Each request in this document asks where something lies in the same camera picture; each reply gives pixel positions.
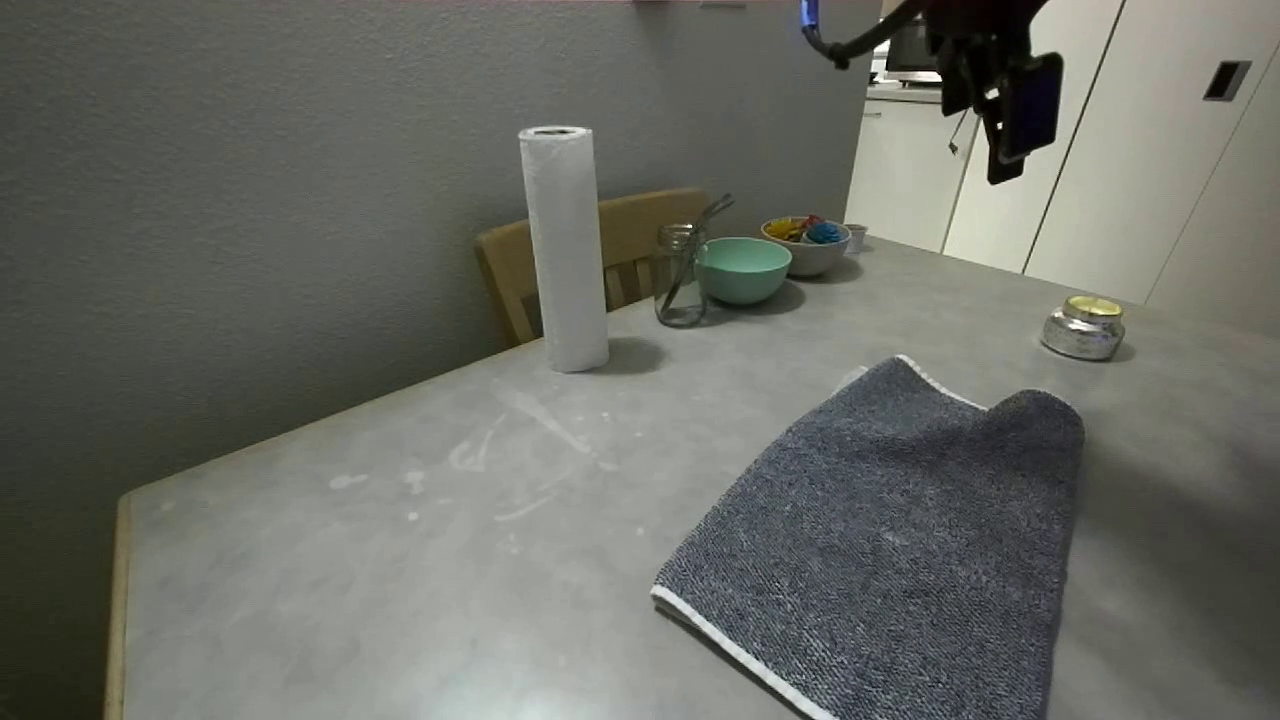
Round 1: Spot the candle in metal tin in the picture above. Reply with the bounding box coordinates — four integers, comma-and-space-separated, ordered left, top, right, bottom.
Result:
1035, 294, 1127, 367

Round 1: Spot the white paper towel roll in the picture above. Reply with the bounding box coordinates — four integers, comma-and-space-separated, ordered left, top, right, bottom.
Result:
518, 122, 615, 378

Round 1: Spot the black square cabinet handle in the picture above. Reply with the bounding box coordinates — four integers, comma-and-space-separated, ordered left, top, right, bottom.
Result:
1200, 56, 1257, 109

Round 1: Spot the cardboard box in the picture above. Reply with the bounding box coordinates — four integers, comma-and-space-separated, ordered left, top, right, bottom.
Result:
471, 185, 721, 347

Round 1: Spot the dark countertop appliance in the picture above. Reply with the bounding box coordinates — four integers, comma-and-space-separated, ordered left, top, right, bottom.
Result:
884, 8, 940, 80

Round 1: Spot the grey bowl with colourful pieces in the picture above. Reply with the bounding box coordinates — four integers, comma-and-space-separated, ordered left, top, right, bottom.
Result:
755, 213, 856, 286

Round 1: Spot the teal bowl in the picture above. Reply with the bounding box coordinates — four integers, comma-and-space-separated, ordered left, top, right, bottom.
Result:
692, 234, 797, 314

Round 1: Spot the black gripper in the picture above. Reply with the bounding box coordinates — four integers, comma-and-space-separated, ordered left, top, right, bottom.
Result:
922, 0, 1068, 189

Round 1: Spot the dark grey striped towel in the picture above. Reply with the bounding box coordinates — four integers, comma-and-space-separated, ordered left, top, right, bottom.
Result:
647, 352, 1087, 720

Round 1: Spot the thin black looped cable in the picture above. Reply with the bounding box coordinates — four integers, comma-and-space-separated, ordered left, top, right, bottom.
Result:
797, 0, 931, 73

